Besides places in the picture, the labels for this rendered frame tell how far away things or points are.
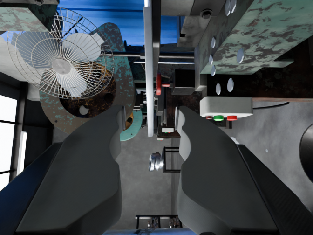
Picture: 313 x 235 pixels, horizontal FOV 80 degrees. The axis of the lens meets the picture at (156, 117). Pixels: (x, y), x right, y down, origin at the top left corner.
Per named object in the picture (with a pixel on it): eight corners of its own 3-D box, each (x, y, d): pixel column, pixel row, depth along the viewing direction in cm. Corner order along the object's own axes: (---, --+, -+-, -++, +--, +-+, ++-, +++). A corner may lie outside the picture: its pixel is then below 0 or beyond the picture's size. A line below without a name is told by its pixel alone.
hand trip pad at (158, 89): (179, 92, 62) (156, 91, 62) (176, 96, 68) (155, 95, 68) (179, 71, 63) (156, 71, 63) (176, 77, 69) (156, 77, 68)
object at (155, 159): (198, 171, 300) (148, 171, 298) (192, 173, 343) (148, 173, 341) (196, 146, 314) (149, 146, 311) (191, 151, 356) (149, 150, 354)
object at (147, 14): (152, 131, 46) (148, 131, 46) (148, 14, 47) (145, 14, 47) (156, 148, 17) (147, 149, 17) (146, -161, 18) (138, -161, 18)
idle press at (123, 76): (243, 141, 158) (30, 139, 152) (207, 138, 256) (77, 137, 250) (238, -29, 172) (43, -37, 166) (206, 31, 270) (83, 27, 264)
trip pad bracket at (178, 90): (234, 88, 59) (171, 87, 58) (221, 95, 68) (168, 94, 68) (233, 70, 60) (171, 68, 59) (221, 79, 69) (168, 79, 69)
